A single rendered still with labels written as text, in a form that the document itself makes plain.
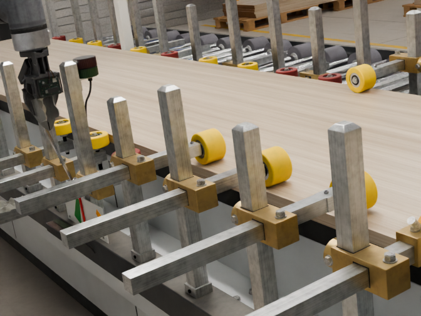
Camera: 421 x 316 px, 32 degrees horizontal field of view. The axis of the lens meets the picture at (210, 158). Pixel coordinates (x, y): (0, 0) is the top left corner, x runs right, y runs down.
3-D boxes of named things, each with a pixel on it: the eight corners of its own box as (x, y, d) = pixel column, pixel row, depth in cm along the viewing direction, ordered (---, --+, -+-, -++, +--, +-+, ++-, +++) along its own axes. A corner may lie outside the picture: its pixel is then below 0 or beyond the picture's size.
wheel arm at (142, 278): (134, 296, 115) (130, 276, 114) (123, 289, 118) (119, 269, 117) (361, 199, 140) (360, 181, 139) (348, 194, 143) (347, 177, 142)
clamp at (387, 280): (384, 302, 106) (383, 271, 104) (321, 273, 116) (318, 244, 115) (414, 286, 109) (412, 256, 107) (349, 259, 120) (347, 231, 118)
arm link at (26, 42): (5, 33, 182) (42, 26, 187) (10, 52, 184) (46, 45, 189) (17, 34, 175) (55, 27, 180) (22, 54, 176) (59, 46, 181)
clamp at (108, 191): (98, 200, 190) (94, 182, 188) (76, 189, 201) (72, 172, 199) (117, 194, 192) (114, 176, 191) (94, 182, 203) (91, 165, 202)
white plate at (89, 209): (107, 244, 192) (100, 209, 189) (67, 218, 213) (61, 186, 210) (109, 243, 193) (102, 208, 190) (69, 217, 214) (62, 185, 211)
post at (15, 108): (33, 206, 242) (2, 63, 227) (29, 204, 244) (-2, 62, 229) (43, 202, 243) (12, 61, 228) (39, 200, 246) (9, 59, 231)
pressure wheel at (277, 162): (262, 147, 157) (245, 159, 164) (278, 180, 156) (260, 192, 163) (284, 140, 160) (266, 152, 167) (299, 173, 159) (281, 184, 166)
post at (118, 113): (145, 286, 182) (112, 99, 167) (138, 282, 184) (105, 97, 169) (157, 281, 183) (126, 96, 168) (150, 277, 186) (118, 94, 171)
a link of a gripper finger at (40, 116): (45, 135, 184) (37, 100, 181) (36, 132, 189) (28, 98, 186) (56, 132, 186) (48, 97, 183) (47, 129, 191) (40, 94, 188)
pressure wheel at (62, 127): (75, 157, 238) (69, 123, 234) (52, 158, 239) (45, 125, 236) (83, 148, 245) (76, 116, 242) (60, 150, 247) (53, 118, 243)
